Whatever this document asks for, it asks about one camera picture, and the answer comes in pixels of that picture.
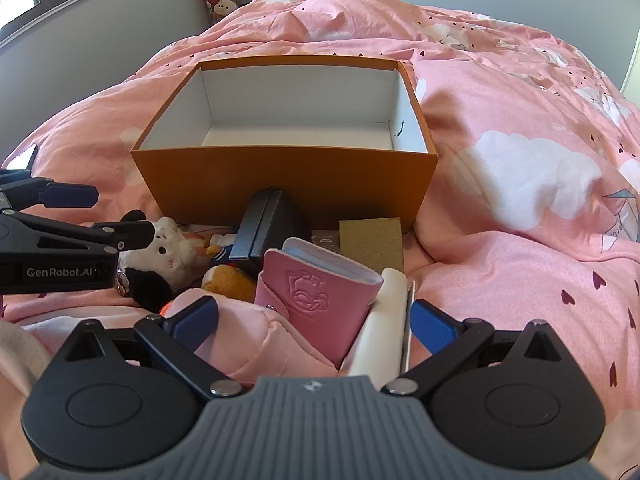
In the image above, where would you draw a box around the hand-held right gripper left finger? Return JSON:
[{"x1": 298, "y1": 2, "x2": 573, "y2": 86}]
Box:
[{"x1": 47, "y1": 296, "x2": 251, "y2": 401}]

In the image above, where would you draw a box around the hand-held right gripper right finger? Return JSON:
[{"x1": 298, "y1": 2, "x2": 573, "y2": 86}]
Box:
[{"x1": 382, "y1": 299, "x2": 571, "y2": 396}]

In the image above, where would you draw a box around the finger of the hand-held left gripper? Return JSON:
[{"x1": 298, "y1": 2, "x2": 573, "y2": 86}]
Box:
[
  {"x1": 0, "y1": 170, "x2": 100, "y2": 210},
  {"x1": 0, "y1": 212, "x2": 156, "y2": 254}
]

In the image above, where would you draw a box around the white glasses case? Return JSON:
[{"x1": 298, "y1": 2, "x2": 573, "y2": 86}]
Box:
[{"x1": 340, "y1": 267, "x2": 412, "y2": 378}]

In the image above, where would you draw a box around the pink fabric pouch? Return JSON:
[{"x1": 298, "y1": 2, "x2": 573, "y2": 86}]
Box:
[{"x1": 165, "y1": 287, "x2": 346, "y2": 387}]

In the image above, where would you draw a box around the brown box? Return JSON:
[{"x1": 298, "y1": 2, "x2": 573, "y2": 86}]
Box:
[{"x1": 338, "y1": 217, "x2": 405, "y2": 273}]

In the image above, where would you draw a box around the pink card holder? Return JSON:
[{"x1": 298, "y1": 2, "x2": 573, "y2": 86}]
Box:
[{"x1": 254, "y1": 237, "x2": 385, "y2": 368}]

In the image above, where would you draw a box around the orange cardboard box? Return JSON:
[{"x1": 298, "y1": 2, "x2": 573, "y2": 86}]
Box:
[{"x1": 130, "y1": 55, "x2": 440, "y2": 236}]

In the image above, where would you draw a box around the thin white stick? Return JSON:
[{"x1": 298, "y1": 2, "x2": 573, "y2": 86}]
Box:
[{"x1": 401, "y1": 280, "x2": 419, "y2": 373}]

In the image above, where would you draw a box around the orange plush toy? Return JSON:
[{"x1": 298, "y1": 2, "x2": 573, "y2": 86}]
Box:
[{"x1": 201, "y1": 265, "x2": 258, "y2": 304}]

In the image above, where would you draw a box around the white and black plush toy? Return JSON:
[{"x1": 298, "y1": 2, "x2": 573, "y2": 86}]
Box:
[{"x1": 117, "y1": 210, "x2": 211, "y2": 312}]

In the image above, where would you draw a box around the small sailor doll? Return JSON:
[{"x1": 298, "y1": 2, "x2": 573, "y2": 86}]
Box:
[{"x1": 205, "y1": 232, "x2": 242, "y2": 265}]

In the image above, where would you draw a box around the beige cloth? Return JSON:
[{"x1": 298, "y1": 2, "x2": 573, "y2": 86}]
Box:
[{"x1": 0, "y1": 317, "x2": 56, "y2": 411}]

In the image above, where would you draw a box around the black case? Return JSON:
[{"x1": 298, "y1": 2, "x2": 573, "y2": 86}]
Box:
[{"x1": 231, "y1": 188, "x2": 313, "y2": 273}]

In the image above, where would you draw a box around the pink printed blanket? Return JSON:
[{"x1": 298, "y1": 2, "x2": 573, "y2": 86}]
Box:
[{"x1": 0, "y1": 0, "x2": 640, "y2": 480}]

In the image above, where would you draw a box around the bear plush with red shirt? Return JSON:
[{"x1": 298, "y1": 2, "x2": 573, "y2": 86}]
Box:
[{"x1": 209, "y1": 0, "x2": 242, "y2": 23}]

